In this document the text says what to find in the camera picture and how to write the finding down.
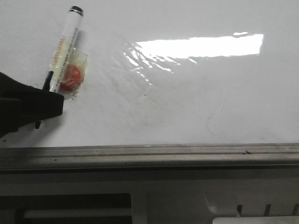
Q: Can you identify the white glossy whiteboard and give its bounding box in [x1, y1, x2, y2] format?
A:
[0, 0, 299, 147]

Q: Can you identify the clear adhesive tape piece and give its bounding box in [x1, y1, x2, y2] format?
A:
[59, 48, 87, 91]

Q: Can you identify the white black whiteboard marker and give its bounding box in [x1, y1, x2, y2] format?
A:
[35, 6, 84, 129]

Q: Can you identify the grey plastic machine housing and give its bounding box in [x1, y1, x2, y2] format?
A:
[0, 167, 299, 224]

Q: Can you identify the red round magnet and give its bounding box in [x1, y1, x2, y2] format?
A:
[60, 64, 81, 90]

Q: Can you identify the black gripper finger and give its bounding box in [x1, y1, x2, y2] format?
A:
[0, 71, 64, 137]

